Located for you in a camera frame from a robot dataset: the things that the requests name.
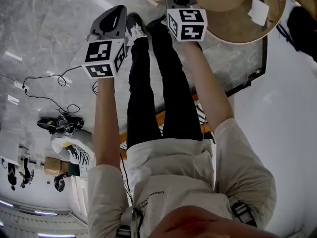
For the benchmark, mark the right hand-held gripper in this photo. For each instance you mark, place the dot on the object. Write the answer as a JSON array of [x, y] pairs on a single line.
[[188, 23]]

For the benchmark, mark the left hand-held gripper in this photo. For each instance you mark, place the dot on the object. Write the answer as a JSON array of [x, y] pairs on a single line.
[[99, 51]]

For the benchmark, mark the white paper napkin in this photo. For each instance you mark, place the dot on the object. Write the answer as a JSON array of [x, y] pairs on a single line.
[[258, 11]]

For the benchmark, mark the person's left forearm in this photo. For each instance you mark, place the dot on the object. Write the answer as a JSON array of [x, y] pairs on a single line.
[[106, 123]]

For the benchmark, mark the person's right forearm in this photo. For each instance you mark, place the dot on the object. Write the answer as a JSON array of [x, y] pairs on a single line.
[[208, 83]]

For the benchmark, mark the round wooden table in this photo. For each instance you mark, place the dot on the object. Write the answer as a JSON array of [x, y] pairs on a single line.
[[223, 1]]

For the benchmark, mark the person's left shoe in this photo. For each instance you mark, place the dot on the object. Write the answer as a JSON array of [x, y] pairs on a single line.
[[135, 23]]

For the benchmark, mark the person's shoe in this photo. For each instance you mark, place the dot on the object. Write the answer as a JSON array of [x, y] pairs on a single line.
[[135, 23], [156, 23]]

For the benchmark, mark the person's right shoe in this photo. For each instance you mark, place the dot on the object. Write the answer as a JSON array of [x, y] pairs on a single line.
[[156, 23]]

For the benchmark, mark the person's black trousers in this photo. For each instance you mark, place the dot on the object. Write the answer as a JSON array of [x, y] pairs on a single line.
[[141, 95]]

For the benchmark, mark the black device bundle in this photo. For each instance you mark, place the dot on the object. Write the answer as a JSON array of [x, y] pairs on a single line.
[[64, 123]]

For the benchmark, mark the white power strip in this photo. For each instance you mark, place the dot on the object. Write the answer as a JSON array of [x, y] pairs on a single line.
[[19, 85]]

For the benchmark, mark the round black bag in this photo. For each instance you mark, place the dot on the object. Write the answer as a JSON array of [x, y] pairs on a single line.
[[302, 28]]

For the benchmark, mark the grey printed cushion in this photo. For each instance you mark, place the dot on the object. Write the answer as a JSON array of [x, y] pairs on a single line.
[[59, 142]]

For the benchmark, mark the cardboard box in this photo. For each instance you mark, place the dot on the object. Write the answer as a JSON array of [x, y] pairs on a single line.
[[53, 166]]

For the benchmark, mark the person's light shirt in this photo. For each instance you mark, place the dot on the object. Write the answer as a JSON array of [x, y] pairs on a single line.
[[173, 170]]

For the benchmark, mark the person's chin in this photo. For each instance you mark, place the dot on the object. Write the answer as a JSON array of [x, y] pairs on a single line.
[[198, 224]]

